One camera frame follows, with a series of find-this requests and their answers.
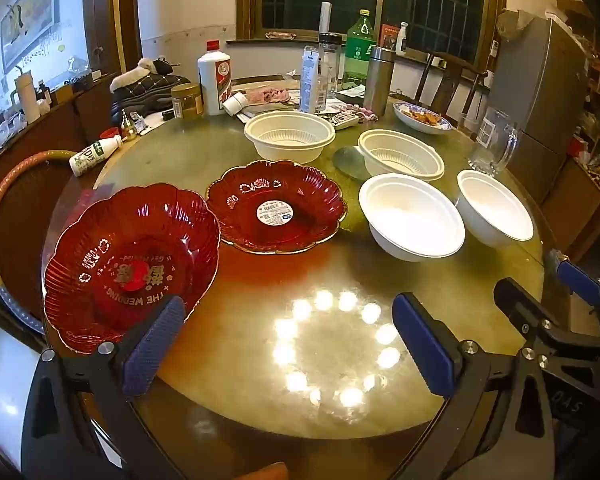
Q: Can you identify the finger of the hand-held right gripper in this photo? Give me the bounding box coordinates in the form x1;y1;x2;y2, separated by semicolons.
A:
545;249;600;321
494;277;600;361

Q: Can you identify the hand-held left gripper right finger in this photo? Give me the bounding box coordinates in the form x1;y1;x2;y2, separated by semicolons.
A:
391;292;556;480

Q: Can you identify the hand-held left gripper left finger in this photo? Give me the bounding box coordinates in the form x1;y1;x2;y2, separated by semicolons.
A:
20;296;187;480

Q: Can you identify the white foam bowl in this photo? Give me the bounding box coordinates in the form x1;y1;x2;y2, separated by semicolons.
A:
358;173;466;262
455;169;535;248

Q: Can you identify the red plate with gold lettering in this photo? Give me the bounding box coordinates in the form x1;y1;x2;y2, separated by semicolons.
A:
42;183;222;354

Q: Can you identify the cream ribbed plastic bowl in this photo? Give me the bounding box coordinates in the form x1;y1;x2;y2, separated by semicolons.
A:
357;129;446;181
243;111;336;163

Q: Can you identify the red plate with white sticker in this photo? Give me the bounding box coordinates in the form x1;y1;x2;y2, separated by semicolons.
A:
206;160;348;255

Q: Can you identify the clear glass pitcher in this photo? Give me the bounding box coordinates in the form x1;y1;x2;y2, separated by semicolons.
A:
467;106;520;176

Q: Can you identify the wooden storage shelf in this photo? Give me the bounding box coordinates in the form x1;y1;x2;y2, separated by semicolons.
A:
555;0;600;196

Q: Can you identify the grey refrigerator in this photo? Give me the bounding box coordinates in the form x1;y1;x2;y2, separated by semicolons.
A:
485;10;588;201

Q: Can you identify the small white bottle green label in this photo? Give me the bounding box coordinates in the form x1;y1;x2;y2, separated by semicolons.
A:
69;134;123;177

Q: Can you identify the blue-white plate with fried food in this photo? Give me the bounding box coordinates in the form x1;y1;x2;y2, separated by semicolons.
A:
393;102;453;135

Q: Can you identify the dark wooden chair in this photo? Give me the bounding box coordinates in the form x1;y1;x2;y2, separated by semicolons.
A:
415;50;486;117

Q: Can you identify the wooden sideboard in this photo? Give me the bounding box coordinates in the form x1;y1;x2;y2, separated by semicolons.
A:
0;74;118;281

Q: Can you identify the pink beaded trinket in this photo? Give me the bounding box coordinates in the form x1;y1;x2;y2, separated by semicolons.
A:
340;102;379;122

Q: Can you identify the jar with gold lid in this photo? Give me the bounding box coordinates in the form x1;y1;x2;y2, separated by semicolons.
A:
171;83;204;121

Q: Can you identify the small white jar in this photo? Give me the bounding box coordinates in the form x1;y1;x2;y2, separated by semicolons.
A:
222;92;251;116

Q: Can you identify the dark quilted bag with fur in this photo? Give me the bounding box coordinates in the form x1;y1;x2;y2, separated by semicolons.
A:
110;58;191;126

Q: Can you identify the white plastic bag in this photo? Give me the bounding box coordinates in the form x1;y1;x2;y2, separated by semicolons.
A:
0;112;28;147

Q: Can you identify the stainless steel thermos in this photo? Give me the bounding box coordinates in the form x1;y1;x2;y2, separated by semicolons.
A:
362;45;392;117

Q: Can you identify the book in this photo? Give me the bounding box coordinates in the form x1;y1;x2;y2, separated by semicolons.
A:
237;99;296;123

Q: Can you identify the white liquor bottle red cap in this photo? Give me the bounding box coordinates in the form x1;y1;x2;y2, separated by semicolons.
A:
197;40;232;116

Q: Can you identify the white thermos cup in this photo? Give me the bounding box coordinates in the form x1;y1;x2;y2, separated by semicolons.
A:
14;72;41;125

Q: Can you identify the pink cloth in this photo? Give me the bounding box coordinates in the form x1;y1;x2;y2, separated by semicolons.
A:
244;86;293;106

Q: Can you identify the white tube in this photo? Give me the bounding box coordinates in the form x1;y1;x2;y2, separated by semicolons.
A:
300;45;322;113

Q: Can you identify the red box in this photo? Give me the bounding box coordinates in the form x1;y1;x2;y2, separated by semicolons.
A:
378;23;400;51

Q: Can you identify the green glass bottle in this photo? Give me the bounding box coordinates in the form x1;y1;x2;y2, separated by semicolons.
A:
342;9;378;86

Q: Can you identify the clear bottle with black cap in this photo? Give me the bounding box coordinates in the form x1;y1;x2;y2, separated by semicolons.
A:
317;32;343;101

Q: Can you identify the red and green hose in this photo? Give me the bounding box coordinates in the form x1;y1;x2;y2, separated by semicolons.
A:
0;149;83;291

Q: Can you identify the framed wall picture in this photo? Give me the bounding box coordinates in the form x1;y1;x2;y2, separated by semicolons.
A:
0;0;61;61

